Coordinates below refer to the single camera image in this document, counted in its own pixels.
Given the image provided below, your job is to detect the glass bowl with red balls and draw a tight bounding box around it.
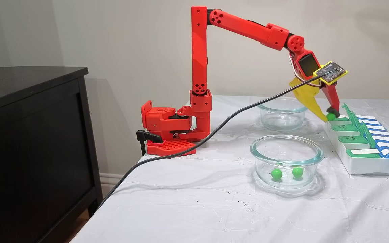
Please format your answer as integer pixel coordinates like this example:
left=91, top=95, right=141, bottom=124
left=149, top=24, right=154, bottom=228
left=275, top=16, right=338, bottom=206
left=258, top=97, right=308, bottom=132

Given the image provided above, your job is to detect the glass bowl with green balls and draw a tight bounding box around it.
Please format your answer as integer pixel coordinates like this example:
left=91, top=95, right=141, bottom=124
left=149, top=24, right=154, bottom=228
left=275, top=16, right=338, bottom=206
left=250, top=135, right=325, bottom=189

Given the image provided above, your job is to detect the weekly pill organizer box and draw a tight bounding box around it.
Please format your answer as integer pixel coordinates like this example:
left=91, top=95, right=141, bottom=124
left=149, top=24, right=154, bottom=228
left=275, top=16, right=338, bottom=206
left=325, top=102, right=389, bottom=178

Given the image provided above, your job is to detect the yellow camera board mount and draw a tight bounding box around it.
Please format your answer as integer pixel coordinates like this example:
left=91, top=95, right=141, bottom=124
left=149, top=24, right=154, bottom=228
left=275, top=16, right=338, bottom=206
left=313, top=61, right=348, bottom=84

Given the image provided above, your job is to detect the white table cover sheet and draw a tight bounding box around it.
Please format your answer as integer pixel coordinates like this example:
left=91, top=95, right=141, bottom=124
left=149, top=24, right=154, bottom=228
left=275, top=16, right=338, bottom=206
left=71, top=95, right=389, bottom=243

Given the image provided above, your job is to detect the black table clamp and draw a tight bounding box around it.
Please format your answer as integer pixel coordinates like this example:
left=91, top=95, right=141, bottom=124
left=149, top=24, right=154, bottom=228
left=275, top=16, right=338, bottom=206
left=136, top=130, right=163, bottom=156

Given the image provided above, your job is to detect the white red servo wire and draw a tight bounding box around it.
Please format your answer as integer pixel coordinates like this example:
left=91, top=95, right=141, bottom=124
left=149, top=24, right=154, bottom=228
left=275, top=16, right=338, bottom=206
left=291, top=54, right=321, bottom=91

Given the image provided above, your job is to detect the black wooden cabinet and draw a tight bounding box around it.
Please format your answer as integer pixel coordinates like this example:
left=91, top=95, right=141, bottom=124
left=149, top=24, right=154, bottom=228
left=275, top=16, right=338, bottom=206
left=0, top=66, right=104, bottom=243

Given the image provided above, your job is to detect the black camera cable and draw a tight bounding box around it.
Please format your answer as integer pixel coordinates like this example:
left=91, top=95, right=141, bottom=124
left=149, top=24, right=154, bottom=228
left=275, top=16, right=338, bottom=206
left=97, top=75, right=324, bottom=210

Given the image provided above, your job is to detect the white wall baseboard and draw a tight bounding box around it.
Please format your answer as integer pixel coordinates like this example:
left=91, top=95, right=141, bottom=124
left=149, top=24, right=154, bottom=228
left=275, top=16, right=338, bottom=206
left=99, top=173, right=125, bottom=197

